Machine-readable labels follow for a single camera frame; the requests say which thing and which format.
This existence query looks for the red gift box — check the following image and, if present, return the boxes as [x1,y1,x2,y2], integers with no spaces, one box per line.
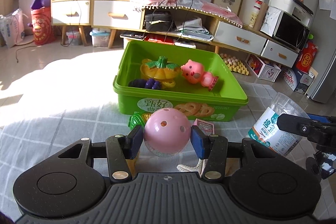
[295,41,318,73]

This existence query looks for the pink fringed cloth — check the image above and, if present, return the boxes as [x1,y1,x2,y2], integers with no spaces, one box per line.
[130,0,243,28]

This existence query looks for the pink perforated ball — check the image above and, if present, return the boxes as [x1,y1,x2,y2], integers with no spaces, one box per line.
[143,108,191,157]

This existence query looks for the wooden shelf cabinet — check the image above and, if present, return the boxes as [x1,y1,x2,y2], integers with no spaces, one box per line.
[50,0,145,49]

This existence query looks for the wooden TV cabinet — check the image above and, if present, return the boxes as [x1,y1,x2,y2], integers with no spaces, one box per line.
[116,0,298,67]

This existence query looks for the clear storage bin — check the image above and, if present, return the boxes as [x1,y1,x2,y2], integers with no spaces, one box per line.
[89,28,111,47]

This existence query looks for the red printed bag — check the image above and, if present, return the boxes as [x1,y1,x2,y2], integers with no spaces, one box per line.
[31,7,56,46]

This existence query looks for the black bag on shelf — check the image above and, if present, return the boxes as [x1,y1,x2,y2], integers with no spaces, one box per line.
[145,11,174,32]

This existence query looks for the white starfish toy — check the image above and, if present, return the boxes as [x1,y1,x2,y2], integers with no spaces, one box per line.
[177,159,207,177]

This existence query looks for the egg tray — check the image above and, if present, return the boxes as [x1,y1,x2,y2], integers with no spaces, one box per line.
[219,53,249,76]

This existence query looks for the pink pig toy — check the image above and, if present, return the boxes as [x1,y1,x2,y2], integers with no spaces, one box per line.
[181,60,219,91]

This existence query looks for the white plastic bag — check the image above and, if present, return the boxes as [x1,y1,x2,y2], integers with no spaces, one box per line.
[1,9,25,48]

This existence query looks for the clear cotton swab jar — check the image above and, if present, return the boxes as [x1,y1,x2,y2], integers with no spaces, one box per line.
[247,91,311,158]

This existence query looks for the red white opera-mask box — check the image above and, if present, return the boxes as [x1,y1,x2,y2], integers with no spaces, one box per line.
[246,54,281,83]

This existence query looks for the green plastic storage box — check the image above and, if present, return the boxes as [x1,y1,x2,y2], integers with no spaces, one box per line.
[113,40,248,122]

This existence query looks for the purple toy grapes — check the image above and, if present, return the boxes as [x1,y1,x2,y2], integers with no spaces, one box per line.
[128,79,161,90]

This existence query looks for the pink card pack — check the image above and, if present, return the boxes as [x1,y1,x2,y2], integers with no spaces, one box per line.
[193,118,215,136]

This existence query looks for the toy corn cob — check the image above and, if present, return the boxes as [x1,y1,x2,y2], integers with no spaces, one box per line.
[127,111,151,130]

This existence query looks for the black microwave oven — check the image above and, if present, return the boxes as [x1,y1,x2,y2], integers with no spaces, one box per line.
[260,6,310,50]

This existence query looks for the yellow plastic bowl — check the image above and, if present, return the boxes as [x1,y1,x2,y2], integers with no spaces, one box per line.
[139,57,182,90]

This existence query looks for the grey checked cloth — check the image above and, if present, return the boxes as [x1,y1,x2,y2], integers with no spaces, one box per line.
[0,82,336,222]

